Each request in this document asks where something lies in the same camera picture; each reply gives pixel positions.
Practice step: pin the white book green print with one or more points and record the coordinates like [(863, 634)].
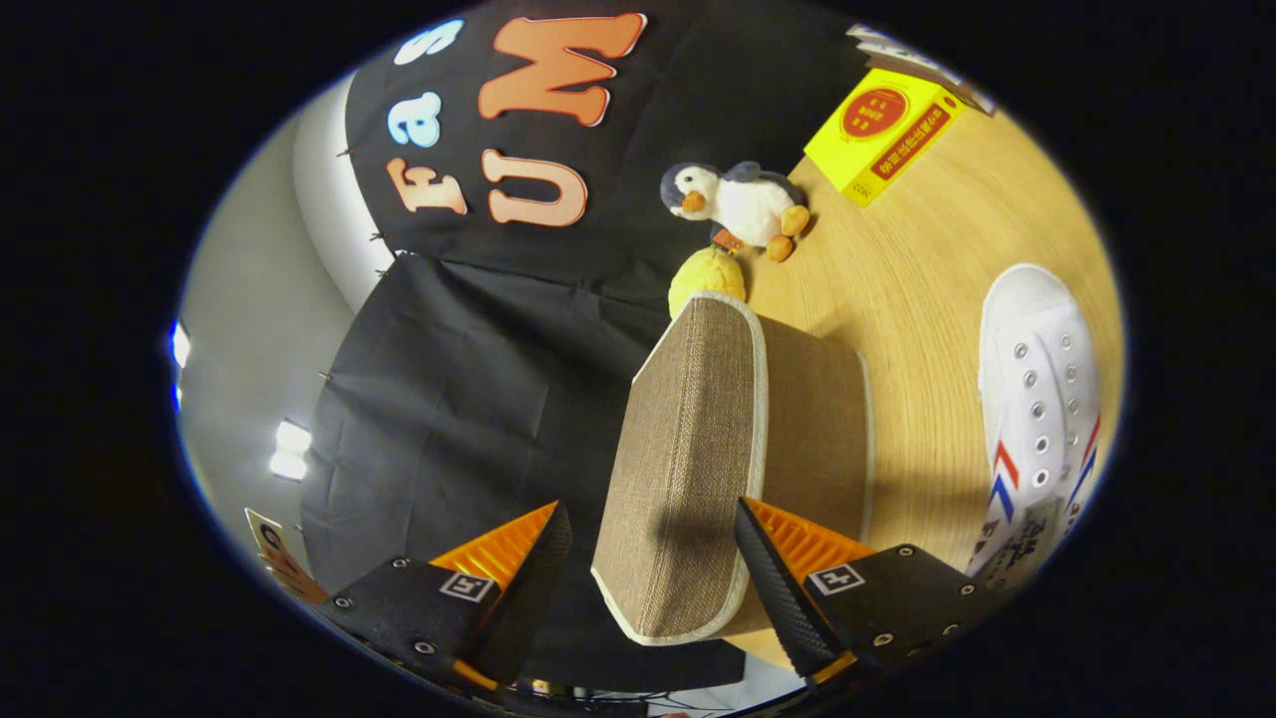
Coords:
[(887, 42)]

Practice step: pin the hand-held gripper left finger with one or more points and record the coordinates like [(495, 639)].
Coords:
[(518, 598)]

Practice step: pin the black backdrop cloth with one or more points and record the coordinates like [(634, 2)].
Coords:
[(478, 379)]

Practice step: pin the brown cover book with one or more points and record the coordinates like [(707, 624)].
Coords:
[(942, 88)]

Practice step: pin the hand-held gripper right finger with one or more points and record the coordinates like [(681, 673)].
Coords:
[(783, 608)]

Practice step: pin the wall poster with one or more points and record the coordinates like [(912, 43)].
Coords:
[(279, 553)]

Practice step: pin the white canvas shoe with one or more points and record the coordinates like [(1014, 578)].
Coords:
[(1037, 339)]

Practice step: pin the yellow plush ball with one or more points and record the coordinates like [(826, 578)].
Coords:
[(703, 279)]

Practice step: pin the ceiling light panel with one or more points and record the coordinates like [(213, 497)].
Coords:
[(179, 344), (289, 451)]

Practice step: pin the yellow book red label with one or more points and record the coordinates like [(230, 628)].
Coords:
[(877, 120)]

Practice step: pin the brown fabric storage box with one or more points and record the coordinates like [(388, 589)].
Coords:
[(688, 449)]

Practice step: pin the penguin plush toy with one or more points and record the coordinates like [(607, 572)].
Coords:
[(743, 204)]

